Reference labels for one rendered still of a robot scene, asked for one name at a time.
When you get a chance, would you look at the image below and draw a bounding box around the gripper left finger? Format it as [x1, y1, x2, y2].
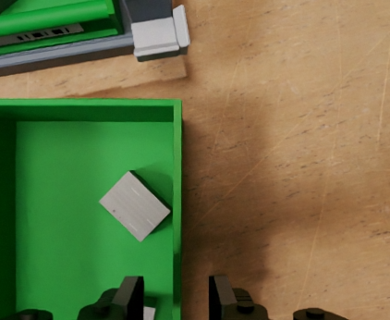
[0, 276, 144, 320]

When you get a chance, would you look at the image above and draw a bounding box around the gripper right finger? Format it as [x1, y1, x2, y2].
[209, 276, 349, 320]

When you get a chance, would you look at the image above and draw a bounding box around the grey shelf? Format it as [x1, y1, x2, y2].
[0, 0, 190, 77]

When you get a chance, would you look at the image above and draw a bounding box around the green bin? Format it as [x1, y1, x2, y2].
[0, 98, 182, 320]
[0, 0, 123, 55]

